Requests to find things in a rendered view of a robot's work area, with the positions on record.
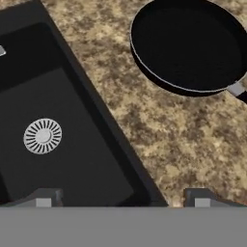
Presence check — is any black frying pan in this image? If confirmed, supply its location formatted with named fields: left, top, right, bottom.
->
left=129, top=0, right=247, bottom=105

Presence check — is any silver sink drain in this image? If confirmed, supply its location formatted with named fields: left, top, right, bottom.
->
left=23, top=118, right=64, bottom=155

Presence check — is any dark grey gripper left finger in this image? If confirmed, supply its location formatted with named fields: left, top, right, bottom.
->
left=5, top=187, right=64, bottom=208

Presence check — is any black sink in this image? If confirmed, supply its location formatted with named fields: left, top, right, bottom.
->
left=0, top=0, right=169, bottom=207

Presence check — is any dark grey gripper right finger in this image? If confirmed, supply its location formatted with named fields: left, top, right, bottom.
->
left=183, top=187, right=246, bottom=208

